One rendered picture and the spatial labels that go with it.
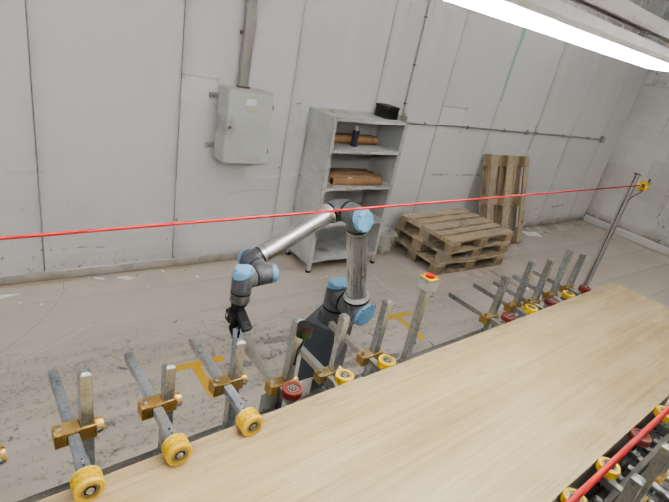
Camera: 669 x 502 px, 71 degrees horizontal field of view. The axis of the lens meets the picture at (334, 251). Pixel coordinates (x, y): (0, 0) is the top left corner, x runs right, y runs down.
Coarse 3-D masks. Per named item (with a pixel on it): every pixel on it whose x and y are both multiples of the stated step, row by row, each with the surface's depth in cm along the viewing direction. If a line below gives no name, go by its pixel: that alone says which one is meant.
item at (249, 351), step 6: (246, 342) 212; (246, 348) 208; (252, 348) 209; (246, 354) 209; (252, 354) 205; (252, 360) 205; (258, 360) 203; (258, 366) 201; (264, 366) 200; (264, 372) 197; (270, 372) 197; (270, 378) 194; (288, 402) 184; (294, 402) 185
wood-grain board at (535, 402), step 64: (576, 320) 286; (640, 320) 304; (384, 384) 197; (448, 384) 205; (512, 384) 214; (576, 384) 224; (640, 384) 234; (256, 448) 155; (320, 448) 160; (384, 448) 166; (448, 448) 172; (512, 448) 178; (576, 448) 184
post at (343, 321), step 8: (344, 320) 198; (336, 328) 202; (344, 328) 200; (336, 336) 203; (344, 336) 203; (336, 344) 204; (336, 352) 204; (336, 360) 207; (336, 368) 210; (328, 384) 212
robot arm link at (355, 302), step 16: (352, 224) 235; (368, 224) 236; (352, 240) 241; (352, 256) 247; (352, 272) 252; (352, 288) 259; (352, 304) 262; (368, 304) 265; (352, 320) 267; (368, 320) 272
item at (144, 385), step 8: (128, 352) 177; (128, 360) 173; (136, 360) 174; (136, 368) 170; (136, 376) 166; (144, 376) 167; (144, 384) 164; (144, 392) 160; (152, 392) 161; (160, 408) 155; (160, 416) 152; (160, 424) 150; (168, 424) 150; (168, 432) 147; (176, 432) 148
